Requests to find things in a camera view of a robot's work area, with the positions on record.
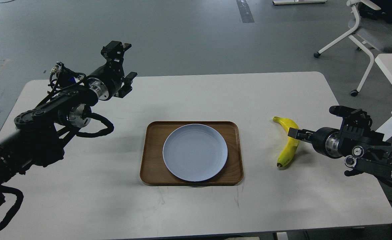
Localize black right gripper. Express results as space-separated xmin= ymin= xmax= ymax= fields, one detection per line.
xmin=288 ymin=105 xmax=391 ymax=159

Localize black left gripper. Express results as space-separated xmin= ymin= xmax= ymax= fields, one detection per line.
xmin=88 ymin=41 xmax=138 ymax=99

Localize yellow banana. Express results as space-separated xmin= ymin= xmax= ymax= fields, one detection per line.
xmin=273 ymin=116 xmax=300 ymax=168

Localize light blue plate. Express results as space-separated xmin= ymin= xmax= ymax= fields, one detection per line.
xmin=162 ymin=124 xmax=228 ymax=182

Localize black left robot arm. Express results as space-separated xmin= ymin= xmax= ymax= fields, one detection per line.
xmin=0 ymin=41 xmax=137 ymax=231

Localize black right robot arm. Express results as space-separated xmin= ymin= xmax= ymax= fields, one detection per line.
xmin=288 ymin=105 xmax=392 ymax=187

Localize white office chair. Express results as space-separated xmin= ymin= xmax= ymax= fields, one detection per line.
xmin=314 ymin=0 xmax=392 ymax=97

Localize brown wooden tray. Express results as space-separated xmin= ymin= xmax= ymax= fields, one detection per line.
xmin=140 ymin=121 xmax=244 ymax=187

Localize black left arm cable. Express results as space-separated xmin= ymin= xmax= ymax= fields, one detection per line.
xmin=76 ymin=113 xmax=114 ymax=138

